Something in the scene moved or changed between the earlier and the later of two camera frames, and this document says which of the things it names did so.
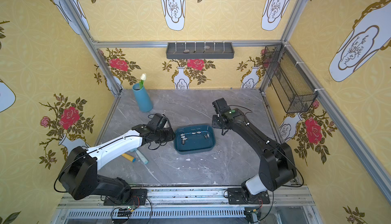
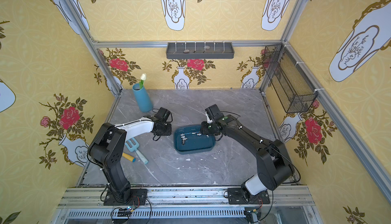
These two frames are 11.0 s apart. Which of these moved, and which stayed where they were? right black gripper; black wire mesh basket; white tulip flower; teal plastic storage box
Moved: right black gripper
Stayed: black wire mesh basket; white tulip flower; teal plastic storage box
